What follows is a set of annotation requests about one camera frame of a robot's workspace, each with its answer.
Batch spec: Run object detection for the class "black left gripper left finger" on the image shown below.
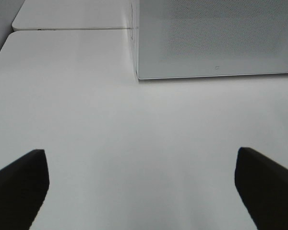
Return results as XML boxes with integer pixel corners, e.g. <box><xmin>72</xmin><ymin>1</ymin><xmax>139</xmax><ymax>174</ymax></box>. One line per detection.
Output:
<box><xmin>0</xmin><ymin>149</ymin><xmax>49</xmax><ymax>230</ymax></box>

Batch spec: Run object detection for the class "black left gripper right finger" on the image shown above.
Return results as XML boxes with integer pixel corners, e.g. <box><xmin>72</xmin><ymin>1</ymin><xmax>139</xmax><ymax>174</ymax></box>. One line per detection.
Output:
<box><xmin>234</xmin><ymin>147</ymin><xmax>288</xmax><ymax>230</ymax></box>

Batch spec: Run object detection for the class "white microwave oven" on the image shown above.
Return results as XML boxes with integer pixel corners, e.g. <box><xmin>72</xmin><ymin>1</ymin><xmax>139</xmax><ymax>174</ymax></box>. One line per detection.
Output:
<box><xmin>130</xmin><ymin>0</ymin><xmax>288</xmax><ymax>81</ymax></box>

